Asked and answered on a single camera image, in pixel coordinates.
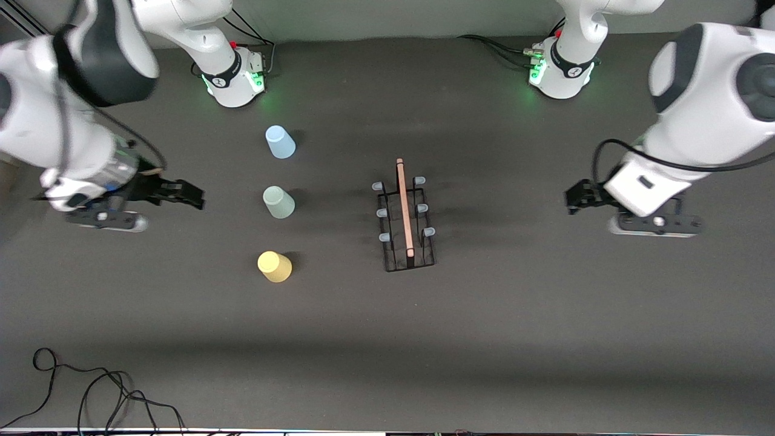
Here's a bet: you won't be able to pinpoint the pale green plastic cup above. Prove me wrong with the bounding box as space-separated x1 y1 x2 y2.
262 185 296 219

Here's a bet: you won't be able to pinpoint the yellow plastic cup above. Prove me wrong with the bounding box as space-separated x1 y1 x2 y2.
257 251 292 283

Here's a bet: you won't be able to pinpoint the black wire cup holder rack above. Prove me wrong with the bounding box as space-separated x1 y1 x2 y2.
371 158 437 273

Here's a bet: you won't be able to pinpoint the light blue plastic cup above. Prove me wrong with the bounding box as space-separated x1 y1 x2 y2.
265 125 297 160

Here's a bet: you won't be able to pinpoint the dark grey table mat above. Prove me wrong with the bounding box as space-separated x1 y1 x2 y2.
0 24 775 432

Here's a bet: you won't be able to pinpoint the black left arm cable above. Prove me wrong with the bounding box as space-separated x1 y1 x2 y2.
592 138 775 203

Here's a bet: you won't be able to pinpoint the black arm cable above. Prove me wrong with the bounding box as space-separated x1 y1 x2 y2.
51 0 167 173
592 138 775 203

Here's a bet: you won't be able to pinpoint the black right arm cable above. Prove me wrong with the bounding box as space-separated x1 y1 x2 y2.
51 0 167 173

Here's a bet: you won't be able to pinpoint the black right base cables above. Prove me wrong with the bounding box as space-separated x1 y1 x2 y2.
193 6 277 79

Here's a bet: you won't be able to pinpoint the black base cables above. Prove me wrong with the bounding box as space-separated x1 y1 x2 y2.
457 33 533 70
193 6 277 79

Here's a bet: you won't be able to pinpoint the black left base cables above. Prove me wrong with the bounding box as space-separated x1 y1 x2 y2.
457 33 533 70

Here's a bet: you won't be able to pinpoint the loose thin black cable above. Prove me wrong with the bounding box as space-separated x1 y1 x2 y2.
0 347 186 434

